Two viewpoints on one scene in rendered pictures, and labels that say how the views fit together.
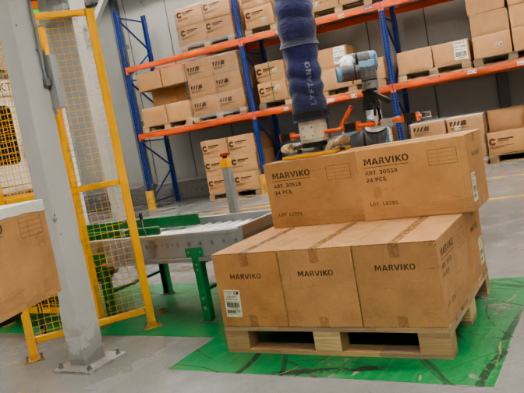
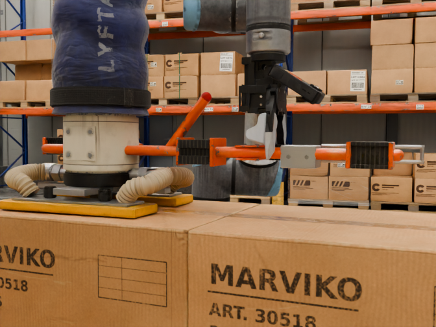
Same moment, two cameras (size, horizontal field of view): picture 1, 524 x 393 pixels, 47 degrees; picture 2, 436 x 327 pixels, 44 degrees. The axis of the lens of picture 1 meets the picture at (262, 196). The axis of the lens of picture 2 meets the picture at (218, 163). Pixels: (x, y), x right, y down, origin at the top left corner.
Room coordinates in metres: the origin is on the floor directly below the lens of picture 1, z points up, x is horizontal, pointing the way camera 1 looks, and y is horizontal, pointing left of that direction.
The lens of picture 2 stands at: (2.44, -0.47, 1.11)
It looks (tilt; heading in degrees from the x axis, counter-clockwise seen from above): 3 degrees down; 352
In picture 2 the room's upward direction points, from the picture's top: straight up
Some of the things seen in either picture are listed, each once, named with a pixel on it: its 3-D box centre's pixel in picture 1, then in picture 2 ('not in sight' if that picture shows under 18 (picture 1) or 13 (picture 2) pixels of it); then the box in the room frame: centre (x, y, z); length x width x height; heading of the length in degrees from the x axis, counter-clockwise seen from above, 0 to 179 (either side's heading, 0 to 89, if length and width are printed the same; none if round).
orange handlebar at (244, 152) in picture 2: (350, 127); (200, 149); (3.71, -0.61, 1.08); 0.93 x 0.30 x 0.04; 61
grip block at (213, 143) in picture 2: (352, 126); (201, 151); (3.57, -0.60, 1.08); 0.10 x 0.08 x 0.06; 151
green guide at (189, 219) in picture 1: (122, 225); not in sight; (4.91, 1.16, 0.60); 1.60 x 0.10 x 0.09; 59
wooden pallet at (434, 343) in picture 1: (362, 307); not in sight; (3.30, -0.45, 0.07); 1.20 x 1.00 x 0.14; 59
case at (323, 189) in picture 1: (325, 186); (110, 291); (3.69, -0.40, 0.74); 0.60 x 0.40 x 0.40; 59
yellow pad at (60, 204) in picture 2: (310, 152); (76, 199); (3.61, -0.33, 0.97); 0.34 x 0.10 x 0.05; 61
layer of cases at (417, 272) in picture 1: (354, 260); not in sight; (3.30, -0.45, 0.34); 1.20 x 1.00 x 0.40; 59
